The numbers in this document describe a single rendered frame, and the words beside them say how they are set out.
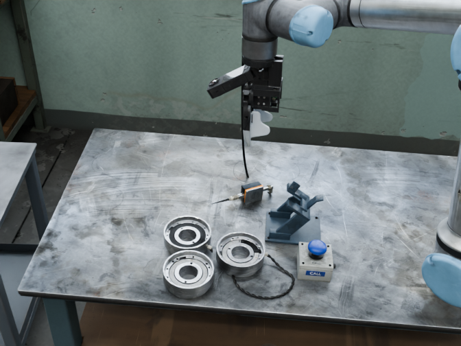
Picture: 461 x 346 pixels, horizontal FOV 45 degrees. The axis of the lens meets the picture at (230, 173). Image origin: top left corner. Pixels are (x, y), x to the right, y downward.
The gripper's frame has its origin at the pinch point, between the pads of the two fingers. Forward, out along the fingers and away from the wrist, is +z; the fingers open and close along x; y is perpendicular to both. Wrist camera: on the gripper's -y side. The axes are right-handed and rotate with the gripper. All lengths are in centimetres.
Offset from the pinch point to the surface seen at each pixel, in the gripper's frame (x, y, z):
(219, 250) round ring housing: -23.0, -2.7, 15.6
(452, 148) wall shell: 152, 90, 87
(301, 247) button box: -19.9, 14.8, 14.7
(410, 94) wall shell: 147, 62, 56
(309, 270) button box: -25.0, 16.8, 16.4
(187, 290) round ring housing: -35.5, -6.8, 15.4
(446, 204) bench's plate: 8, 50, 19
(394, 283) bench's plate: -21.9, 35.1, 20.4
